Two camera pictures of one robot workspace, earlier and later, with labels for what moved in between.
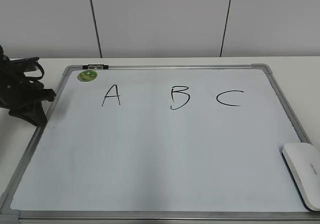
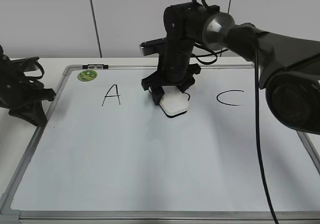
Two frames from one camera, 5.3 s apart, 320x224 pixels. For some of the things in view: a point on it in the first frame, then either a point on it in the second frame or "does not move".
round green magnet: (87, 76) does not move
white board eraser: (303, 159) to (174, 102)
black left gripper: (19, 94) does not move
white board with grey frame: (160, 144) does not move
